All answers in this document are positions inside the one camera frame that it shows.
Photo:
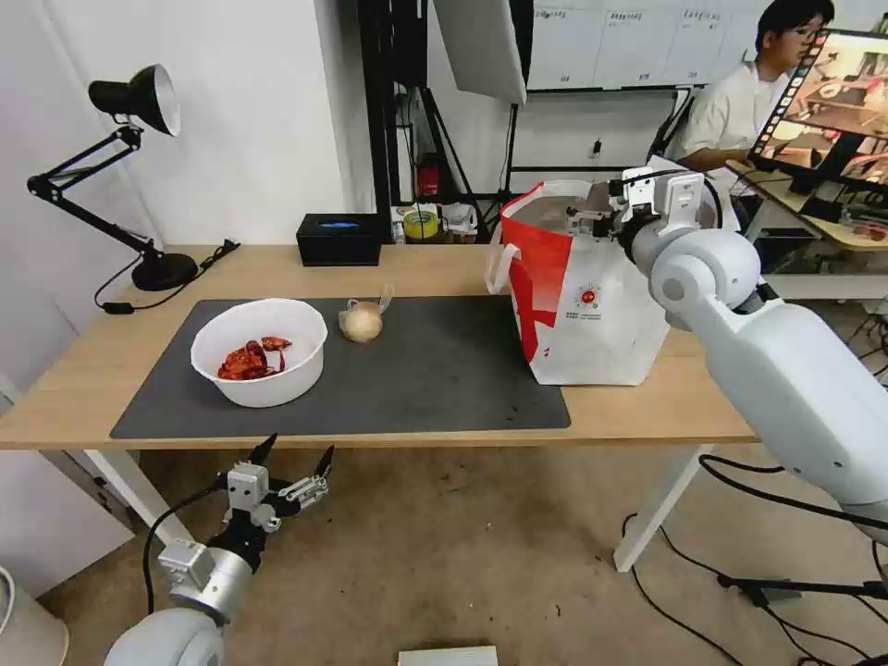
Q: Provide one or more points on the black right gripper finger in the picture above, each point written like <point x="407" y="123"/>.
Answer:
<point x="590" y="214"/>
<point x="602" y="231"/>

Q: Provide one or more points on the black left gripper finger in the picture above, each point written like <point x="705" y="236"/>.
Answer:
<point x="312" y="489"/>
<point x="263" y="451"/>

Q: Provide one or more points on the red white takeout bag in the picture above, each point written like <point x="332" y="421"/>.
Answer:
<point x="590" y="312"/>

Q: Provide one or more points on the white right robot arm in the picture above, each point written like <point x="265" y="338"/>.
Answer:
<point x="798" y="368"/>

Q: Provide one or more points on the bun in clear plastic bag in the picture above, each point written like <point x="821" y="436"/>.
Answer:
<point x="361" y="325"/>

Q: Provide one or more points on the white plastic bowl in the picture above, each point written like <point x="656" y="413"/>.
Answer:
<point x="277" y="388"/>

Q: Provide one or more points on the black light stand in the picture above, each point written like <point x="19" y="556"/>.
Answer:
<point x="510" y="152"/>

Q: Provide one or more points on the person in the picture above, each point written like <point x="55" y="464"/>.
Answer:
<point x="728" y="111"/>

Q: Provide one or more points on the dark grey table mat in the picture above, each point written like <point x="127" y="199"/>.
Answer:
<point x="430" y="381"/>

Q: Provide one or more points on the red box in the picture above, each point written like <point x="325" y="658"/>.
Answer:
<point x="429" y="182"/>

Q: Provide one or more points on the wooden side desk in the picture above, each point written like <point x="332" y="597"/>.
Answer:
<point x="798" y="208"/>

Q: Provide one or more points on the yellow green tape roll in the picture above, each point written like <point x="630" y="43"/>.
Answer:
<point x="419" y="226"/>

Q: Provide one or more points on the whiteboard with papers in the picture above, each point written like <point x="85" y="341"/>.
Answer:
<point x="624" y="41"/>

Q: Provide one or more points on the wooden table with white legs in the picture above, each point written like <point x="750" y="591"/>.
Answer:
<point x="694" y="409"/>

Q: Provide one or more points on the white softbox panel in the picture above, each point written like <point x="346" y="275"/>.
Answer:
<point x="479" y="48"/>

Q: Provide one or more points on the black desk lamp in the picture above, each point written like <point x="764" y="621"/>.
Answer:
<point x="163" y="267"/>

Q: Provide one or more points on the white flat box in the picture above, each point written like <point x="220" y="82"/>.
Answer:
<point x="447" y="657"/>

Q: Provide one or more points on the black tissue box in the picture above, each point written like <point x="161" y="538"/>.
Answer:
<point x="340" y="246"/>

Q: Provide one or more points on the white round bin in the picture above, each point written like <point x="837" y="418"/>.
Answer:
<point x="28" y="624"/>

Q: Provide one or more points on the computer monitor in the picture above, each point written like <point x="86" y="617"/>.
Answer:
<point x="832" y="104"/>

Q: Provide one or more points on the black metal rack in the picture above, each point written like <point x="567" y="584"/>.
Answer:
<point x="378" y="104"/>

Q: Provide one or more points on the black floor stand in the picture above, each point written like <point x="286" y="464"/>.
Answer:
<point x="798" y="590"/>

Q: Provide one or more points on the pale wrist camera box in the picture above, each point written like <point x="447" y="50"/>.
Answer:
<point x="248" y="489"/>
<point x="638" y="187"/>

